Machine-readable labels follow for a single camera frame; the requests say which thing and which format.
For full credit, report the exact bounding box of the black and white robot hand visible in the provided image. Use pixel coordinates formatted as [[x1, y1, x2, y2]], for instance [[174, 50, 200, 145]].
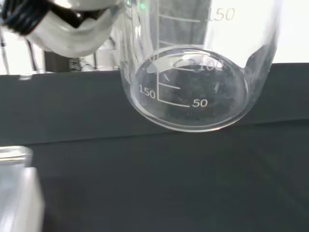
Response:
[[0, 0, 126, 58]]

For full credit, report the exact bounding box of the electronic balance with steel pan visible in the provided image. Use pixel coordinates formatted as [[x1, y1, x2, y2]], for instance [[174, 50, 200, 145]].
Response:
[[0, 145, 45, 232]]

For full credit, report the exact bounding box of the black bench cloth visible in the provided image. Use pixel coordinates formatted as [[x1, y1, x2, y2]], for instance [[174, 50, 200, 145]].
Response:
[[0, 62, 309, 232]]

